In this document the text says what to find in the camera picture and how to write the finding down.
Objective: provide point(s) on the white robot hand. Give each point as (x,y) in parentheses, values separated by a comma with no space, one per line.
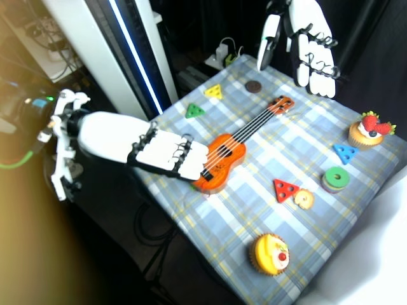
(108,133)
(313,54)

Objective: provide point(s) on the orange toy ukulele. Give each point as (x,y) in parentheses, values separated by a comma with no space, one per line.
(224,152)

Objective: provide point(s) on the brown round toy cookie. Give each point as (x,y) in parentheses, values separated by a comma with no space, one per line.
(253,86)

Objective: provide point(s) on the white column with blue stripe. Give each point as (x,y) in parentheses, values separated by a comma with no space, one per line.
(95,57)

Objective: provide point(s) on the green triangle block with holes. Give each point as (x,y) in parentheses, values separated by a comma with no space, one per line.
(194,112)

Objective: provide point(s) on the white power strip with plugs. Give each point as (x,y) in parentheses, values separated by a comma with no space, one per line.
(219,55)

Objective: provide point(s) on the strawberry toy cupcake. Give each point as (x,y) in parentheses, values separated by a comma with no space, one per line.
(365,136)

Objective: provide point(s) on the yellow triangle block with holes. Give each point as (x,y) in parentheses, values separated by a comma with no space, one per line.
(213,92)

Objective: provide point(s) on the blue triangle block with holes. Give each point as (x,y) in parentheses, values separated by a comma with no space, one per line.
(345,156)

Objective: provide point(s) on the stack of coloured foam rings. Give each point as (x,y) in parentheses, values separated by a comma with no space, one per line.
(330,176)

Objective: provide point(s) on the red triangle block with holes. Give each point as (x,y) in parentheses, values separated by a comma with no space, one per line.
(282,196)

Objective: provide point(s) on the beige swirl toy cookie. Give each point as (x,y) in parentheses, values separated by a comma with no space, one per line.
(303,199)

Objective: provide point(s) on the blue plaid tablecloth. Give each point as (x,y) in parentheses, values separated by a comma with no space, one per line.
(248,216)

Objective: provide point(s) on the yellow toy cupcake with cherry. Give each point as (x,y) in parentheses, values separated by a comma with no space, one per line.
(265,254)

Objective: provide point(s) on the white robot body shell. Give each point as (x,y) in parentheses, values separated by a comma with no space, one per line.
(365,254)

